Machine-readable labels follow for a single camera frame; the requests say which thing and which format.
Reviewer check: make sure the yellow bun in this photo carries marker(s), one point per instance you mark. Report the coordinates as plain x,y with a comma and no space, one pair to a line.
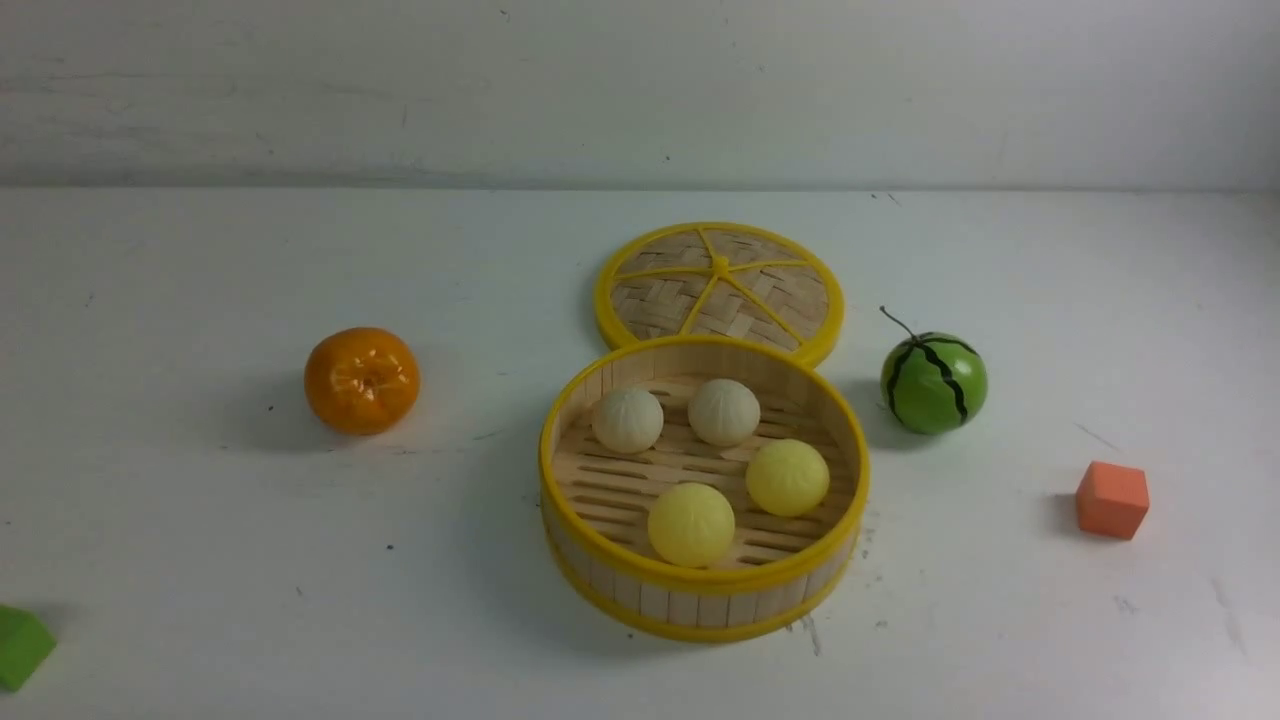
691,526
787,477

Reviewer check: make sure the green foam block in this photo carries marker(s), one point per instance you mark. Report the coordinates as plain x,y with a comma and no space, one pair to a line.
26,642

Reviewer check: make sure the woven bamboo steamer lid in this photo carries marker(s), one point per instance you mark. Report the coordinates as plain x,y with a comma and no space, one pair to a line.
720,279

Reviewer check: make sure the orange foam cube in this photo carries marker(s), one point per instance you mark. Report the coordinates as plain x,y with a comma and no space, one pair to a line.
1111,500

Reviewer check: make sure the green toy watermelon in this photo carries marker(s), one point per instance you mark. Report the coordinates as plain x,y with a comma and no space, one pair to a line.
932,382

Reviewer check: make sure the white bun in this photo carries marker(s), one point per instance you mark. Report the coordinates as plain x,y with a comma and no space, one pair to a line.
628,420
724,413

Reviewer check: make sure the bamboo steamer tray yellow rim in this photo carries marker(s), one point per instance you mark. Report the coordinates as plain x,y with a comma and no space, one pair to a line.
595,503

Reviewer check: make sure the orange toy tangerine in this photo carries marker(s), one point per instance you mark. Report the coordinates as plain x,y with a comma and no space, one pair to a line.
361,381

